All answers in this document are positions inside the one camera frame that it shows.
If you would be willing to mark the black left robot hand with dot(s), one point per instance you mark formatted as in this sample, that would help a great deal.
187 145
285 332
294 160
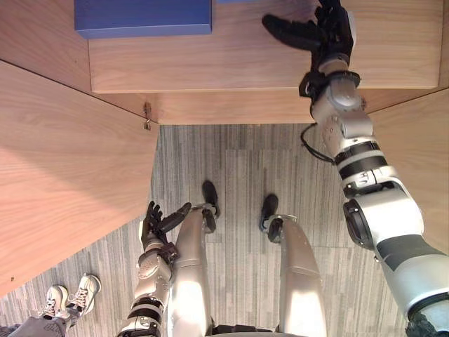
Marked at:
156 228

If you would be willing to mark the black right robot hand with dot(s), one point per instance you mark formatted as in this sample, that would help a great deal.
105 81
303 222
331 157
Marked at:
331 35

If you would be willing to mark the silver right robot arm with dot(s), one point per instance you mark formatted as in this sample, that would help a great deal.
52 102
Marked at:
382 214

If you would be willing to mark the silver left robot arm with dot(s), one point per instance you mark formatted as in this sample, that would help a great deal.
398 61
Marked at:
152 274

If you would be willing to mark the wooden cabinet door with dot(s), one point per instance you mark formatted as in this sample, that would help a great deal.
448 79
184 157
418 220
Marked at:
70 168
417 158

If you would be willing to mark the wooden cabinet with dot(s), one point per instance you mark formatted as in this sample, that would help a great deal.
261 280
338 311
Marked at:
224 70

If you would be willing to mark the metal door hinge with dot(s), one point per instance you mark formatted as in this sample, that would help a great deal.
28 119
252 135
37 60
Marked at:
147 116

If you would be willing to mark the blue folder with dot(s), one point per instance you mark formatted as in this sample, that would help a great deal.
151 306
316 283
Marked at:
144 17

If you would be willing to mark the silver left robot leg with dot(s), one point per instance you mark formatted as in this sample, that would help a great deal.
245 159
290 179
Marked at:
189 267

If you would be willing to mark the silver robot leg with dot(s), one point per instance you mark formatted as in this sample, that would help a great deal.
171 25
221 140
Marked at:
301 267
189 267

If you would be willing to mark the person's white shoe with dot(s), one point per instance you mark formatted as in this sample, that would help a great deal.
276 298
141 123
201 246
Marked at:
55 300
84 293

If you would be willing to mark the dark robot torso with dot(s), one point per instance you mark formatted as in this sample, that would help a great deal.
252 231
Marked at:
242 330

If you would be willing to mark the silver right robot leg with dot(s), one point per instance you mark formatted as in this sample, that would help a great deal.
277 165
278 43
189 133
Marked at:
301 267

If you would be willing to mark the person's leg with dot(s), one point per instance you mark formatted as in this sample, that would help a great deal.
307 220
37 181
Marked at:
38 326

